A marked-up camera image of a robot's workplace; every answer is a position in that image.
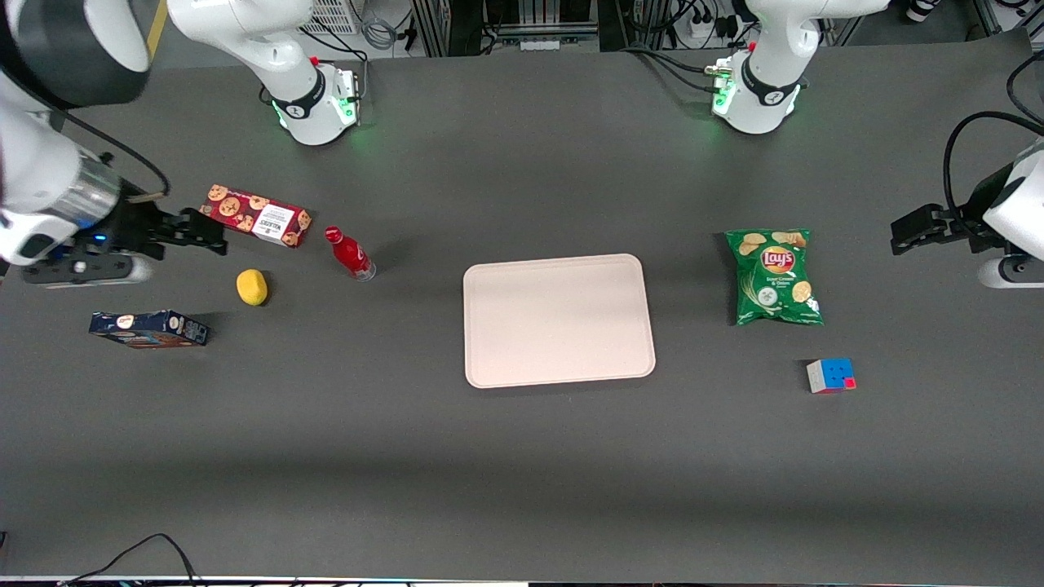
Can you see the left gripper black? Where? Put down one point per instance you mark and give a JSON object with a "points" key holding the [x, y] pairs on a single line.
{"points": [[964, 222]]}

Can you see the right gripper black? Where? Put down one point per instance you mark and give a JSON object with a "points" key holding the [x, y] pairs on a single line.
{"points": [[134, 226]]}

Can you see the red coke bottle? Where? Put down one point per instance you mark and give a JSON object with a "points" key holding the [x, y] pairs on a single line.
{"points": [[349, 254]]}

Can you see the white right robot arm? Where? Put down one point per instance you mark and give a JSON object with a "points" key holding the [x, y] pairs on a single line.
{"points": [[37, 171]]}

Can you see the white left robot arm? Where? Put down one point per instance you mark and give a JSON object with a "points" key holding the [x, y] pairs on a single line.
{"points": [[758, 90]]}

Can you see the beige plastic tray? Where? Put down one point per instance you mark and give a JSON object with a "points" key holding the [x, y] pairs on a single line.
{"points": [[559, 320]]}

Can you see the red cookie box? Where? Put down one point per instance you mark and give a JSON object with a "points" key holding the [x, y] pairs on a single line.
{"points": [[253, 214]]}

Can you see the yellow lemon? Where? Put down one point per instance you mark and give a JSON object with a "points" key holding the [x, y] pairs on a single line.
{"points": [[252, 288]]}

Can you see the dark blue snack box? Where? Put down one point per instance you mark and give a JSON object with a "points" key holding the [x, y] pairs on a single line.
{"points": [[151, 328]]}

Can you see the green Lay's chips bag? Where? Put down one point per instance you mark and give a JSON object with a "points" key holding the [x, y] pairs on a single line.
{"points": [[775, 281]]}

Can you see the Rubik's cube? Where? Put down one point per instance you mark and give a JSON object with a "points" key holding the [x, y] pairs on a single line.
{"points": [[830, 375]]}

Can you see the white vented box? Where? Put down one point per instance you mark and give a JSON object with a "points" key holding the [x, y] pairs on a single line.
{"points": [[334, 15]]}

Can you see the white power strip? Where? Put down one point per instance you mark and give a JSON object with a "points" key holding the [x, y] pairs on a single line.
{"points": [[710, 28]]}

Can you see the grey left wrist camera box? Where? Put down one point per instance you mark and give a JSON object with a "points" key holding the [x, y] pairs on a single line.
{"points": [[1015, 273]]}

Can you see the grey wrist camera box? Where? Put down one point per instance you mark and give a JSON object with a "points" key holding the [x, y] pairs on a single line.
{"points": [[90, 271], [1015, 273]]}

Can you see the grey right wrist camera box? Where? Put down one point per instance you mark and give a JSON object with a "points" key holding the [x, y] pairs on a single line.
{"points": [[90, 271]]}

